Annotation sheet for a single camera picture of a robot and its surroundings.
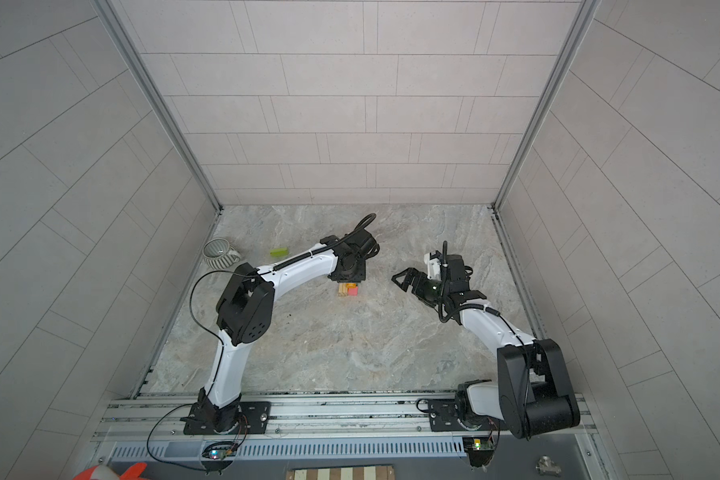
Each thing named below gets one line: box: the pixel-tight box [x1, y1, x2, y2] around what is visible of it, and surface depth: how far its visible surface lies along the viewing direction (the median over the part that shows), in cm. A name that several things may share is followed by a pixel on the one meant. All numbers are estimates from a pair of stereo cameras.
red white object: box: [72, 462, 149, 480], surface depth 61 cm
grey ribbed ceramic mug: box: [202, 238, 241, 270], surface depth 98 cm
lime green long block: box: [269, 247, 289, 257], surface depth 104 cm
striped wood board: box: [286, 465, 395, 480], surface depth 64 cm
